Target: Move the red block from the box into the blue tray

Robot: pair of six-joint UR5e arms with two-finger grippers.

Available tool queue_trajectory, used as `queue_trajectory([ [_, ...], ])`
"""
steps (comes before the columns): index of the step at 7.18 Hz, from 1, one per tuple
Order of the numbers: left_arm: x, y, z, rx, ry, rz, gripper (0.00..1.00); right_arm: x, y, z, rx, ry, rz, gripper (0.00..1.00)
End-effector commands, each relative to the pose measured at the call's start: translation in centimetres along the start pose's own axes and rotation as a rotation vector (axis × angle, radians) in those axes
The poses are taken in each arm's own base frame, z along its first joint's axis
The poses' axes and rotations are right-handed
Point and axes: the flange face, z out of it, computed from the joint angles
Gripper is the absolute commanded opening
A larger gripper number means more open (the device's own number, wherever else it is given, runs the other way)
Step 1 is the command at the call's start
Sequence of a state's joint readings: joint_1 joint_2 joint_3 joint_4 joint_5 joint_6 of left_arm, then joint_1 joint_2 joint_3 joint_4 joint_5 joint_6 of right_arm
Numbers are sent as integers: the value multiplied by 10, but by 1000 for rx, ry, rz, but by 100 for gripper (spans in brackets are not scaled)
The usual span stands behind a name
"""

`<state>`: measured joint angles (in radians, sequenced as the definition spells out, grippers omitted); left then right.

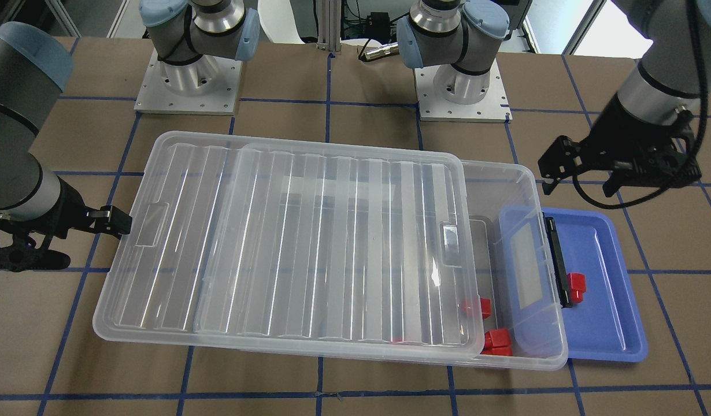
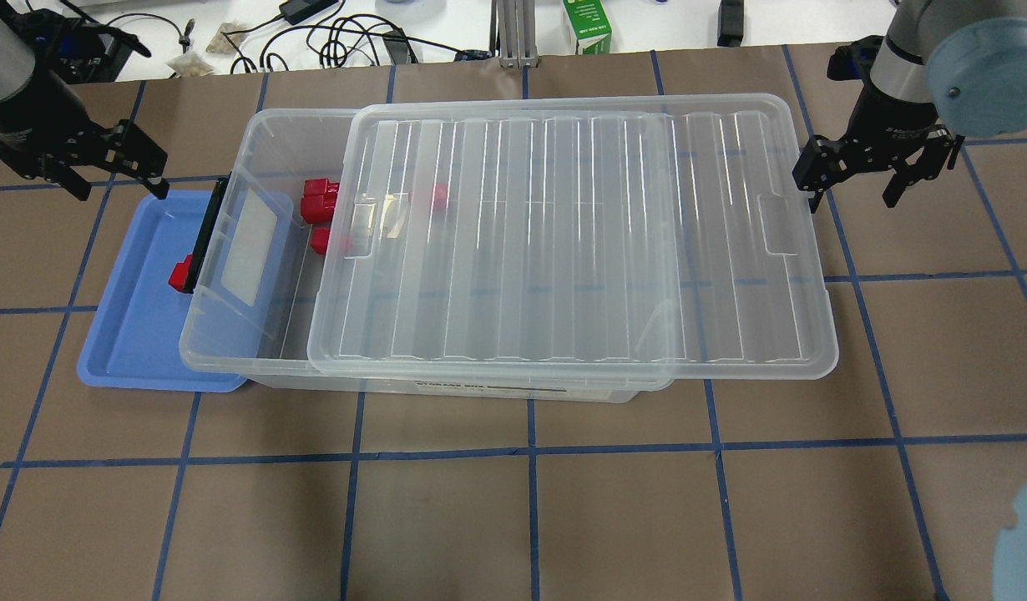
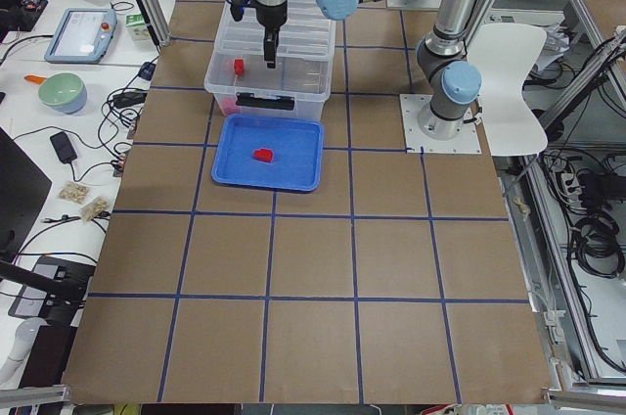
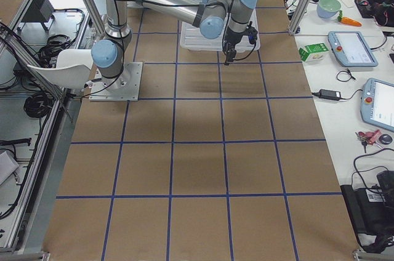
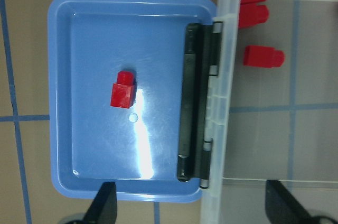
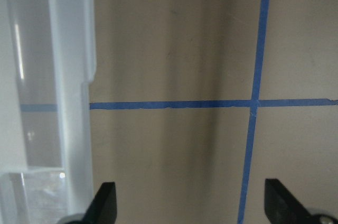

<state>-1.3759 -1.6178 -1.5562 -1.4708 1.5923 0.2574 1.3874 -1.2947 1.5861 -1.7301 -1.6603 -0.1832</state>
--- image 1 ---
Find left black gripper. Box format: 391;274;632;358
538;98;702;197

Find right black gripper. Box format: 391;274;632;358
0;182;132;272

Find red block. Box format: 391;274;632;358
482;328;513;357
459;298;493;320
566;272;587;305

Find clear plastic box lid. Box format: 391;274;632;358
93;131;484;365

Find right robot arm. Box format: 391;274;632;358
0;1;261;272

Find clear plastic storage box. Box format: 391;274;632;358
240;142;569;371

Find blue plastic tray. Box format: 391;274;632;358
543;207;649;363

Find black box latch handle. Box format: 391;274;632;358
543;214;573;309

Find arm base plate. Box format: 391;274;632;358
413;60;513;123
134;51;244;116

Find aluminium frame post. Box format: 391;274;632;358
315;0;344;54

